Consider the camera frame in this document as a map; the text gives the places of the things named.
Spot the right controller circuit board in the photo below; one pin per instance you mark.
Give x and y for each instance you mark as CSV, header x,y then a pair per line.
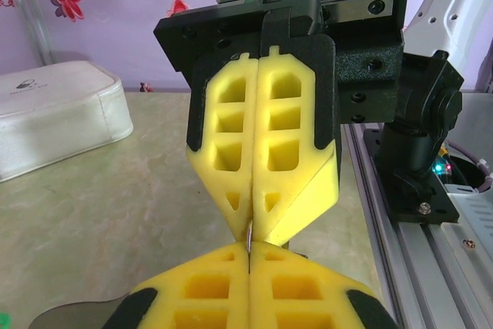
x,y
443,169

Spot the white zip case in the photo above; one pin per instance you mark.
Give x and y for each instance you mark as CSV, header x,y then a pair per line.
x,y
58,113

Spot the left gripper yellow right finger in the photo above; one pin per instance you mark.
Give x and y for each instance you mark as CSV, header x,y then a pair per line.
x,y
308,294

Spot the aluminium frame post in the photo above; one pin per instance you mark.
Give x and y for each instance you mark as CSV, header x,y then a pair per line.
x,y
38,9

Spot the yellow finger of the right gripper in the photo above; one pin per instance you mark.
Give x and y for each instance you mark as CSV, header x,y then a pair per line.
x,y
308,190
215,175

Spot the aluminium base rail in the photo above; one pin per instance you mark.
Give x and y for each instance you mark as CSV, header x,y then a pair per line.
x,y
423,267

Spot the silver keyring bunch with keys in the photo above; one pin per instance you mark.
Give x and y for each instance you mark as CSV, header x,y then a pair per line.
x,y
249,234

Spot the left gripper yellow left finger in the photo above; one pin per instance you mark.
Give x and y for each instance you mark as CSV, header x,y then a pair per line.
x,y
208,290

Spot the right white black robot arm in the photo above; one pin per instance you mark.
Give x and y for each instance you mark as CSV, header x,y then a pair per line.
x,y
439,86

